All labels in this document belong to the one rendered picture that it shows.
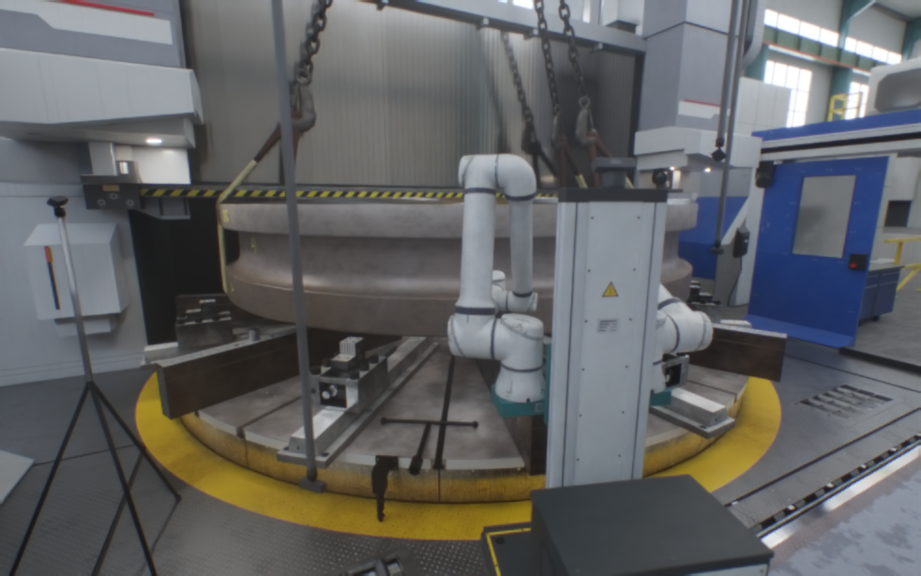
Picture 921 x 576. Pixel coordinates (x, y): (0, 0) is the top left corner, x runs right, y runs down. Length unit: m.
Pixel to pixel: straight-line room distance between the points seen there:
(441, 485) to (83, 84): 3.22
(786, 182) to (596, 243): 5.95
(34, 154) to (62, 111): 1.10
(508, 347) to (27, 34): 3.67
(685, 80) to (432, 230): 4.62
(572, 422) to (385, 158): 4.63
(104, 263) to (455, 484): 3.89
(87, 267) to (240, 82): 2.36
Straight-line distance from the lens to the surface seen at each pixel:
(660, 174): 6.47
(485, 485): 2.77
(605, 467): 1.71
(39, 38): 4.20
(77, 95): 3.65
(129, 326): 5.72
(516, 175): 1.57
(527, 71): 6.84
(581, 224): 1.38
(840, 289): 7.02
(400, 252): 2.99
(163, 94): 3.59
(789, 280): 7.24
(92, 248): 5.23
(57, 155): 4.67
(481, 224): 1.55
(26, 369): 6.03
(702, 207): 8.86
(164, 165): 4.53
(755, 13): 7.97
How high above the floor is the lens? 1.74
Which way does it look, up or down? 11 degrees down
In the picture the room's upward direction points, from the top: straight up
